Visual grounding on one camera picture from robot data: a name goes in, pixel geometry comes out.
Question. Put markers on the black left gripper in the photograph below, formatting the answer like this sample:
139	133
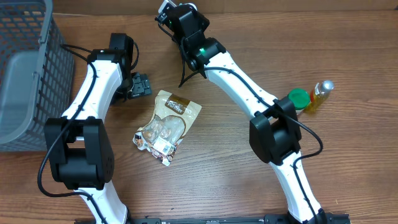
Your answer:
143	85

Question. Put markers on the brown white snack packet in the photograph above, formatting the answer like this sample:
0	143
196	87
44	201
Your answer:
173	116

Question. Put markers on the green lid white jar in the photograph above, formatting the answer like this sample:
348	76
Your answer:
300	98

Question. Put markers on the yellow juice bottle silver cap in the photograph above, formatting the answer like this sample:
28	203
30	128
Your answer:
319	95

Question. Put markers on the teal white snack packet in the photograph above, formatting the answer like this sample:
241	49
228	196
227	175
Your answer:
166	4

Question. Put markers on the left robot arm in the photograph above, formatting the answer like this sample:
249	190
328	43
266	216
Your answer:
79	159

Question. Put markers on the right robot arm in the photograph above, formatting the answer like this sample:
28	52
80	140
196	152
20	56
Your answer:
274	129

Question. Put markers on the white barcode scanner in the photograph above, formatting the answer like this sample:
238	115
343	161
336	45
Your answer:
192	5

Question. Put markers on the grey plastic mesh basket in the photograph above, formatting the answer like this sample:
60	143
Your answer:
36	73

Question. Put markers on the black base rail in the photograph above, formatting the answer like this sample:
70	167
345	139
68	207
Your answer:
267	219

